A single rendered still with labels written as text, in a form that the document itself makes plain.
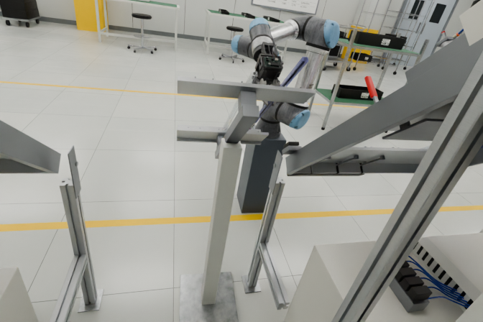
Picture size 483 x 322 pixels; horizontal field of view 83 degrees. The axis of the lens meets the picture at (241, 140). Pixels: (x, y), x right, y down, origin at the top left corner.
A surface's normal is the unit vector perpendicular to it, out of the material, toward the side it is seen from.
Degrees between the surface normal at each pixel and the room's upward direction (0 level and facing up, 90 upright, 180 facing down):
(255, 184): 90
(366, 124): 90
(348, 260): 0
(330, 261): 0
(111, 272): 0
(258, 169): 90
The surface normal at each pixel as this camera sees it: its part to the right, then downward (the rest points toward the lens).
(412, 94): -0.97, -0.03
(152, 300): 0.15, -0.87
